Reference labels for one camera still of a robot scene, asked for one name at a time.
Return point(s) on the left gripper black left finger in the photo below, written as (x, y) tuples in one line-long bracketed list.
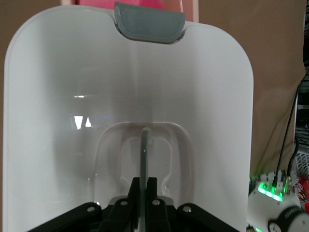
[(116, 217)]

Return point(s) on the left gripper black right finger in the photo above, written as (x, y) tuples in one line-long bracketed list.
[(164, 217)]

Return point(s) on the pale pink storage box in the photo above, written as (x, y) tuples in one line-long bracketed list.
[(192, 10)]

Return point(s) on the white box lid grey latches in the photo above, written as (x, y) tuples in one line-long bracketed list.
[(72, 96)]

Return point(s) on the white vented device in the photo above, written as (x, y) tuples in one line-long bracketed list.
[(303, 159)]

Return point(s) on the red printed package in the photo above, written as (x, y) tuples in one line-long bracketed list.
[(303, 191)]

